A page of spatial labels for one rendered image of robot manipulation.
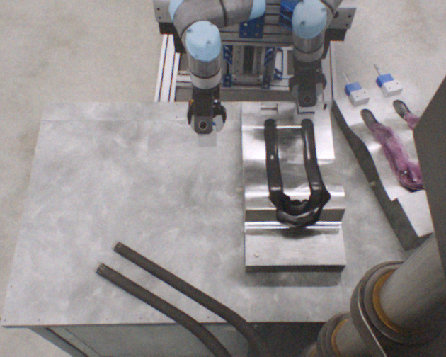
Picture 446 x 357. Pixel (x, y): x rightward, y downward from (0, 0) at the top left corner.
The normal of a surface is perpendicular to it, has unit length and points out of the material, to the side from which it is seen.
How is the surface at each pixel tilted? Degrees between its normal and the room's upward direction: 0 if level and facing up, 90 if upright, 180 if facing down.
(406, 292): 90
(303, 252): 0
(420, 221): 0
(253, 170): 25
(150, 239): 0
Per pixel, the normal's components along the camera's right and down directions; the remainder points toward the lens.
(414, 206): 0.00, -0.47
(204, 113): -0.04, 0.03
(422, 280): -0.91, 0.37
